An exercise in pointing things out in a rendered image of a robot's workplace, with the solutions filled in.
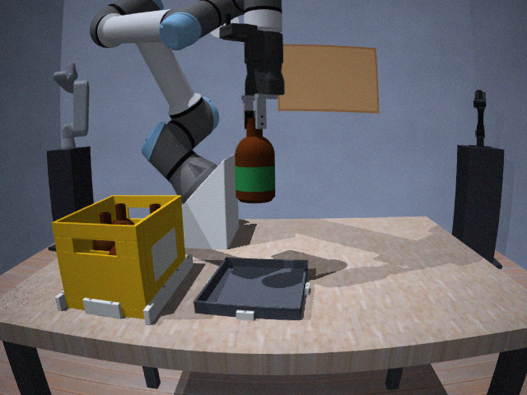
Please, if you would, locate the yellow plastic crate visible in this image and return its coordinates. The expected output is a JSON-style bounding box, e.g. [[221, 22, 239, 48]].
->
[[52, 196, 185, 319]]

